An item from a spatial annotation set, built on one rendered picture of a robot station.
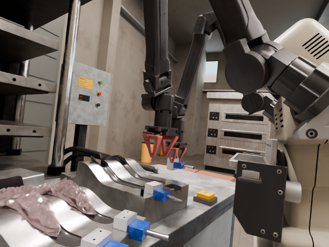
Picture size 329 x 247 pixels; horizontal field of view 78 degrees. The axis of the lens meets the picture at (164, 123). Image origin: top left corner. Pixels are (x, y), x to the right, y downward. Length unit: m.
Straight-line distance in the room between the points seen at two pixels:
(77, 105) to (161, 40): 0.97
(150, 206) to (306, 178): 0.42
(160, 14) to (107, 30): 5.14
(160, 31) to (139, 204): 0.49
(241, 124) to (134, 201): 5.52
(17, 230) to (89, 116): 1.08
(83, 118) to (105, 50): 4.14
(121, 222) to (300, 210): 0.41
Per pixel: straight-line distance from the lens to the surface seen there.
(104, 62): 5.41
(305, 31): 0.58
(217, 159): 6.16
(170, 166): 0.97
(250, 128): 6.03
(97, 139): 5.20
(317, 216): 0.60
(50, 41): 1.39
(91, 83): 1.51
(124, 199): 0.70
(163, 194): 0.65
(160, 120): 0.64
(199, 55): 0.93
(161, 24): 0.58
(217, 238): 1.24
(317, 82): 0.39
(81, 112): 1.46
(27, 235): 0.51
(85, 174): 0.86
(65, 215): 0.57
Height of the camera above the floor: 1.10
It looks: 1 degrees up
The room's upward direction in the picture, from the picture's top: 6 degrees clockwise
